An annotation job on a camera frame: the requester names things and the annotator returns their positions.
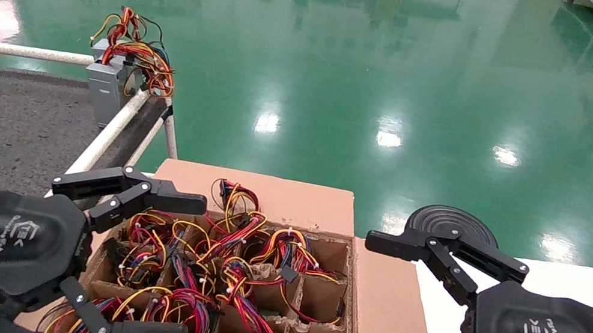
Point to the cardboard box with dividers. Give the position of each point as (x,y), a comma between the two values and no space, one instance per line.
(278,200)

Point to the black round ribbed disc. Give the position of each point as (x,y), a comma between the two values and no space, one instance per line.
(446,216)

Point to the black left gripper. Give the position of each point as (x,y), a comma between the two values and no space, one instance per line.
(14,245)

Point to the white pipe table frame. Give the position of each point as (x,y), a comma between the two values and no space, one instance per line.
(88,154)

